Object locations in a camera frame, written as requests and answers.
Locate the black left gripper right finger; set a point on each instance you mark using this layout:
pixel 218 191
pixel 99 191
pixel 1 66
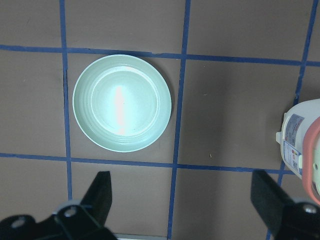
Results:
pixel 285 218

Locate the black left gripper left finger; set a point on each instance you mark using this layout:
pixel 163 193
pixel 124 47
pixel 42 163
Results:
pixel 86 220

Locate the pale green plate left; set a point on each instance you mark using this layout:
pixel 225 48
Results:
pixel 121 103

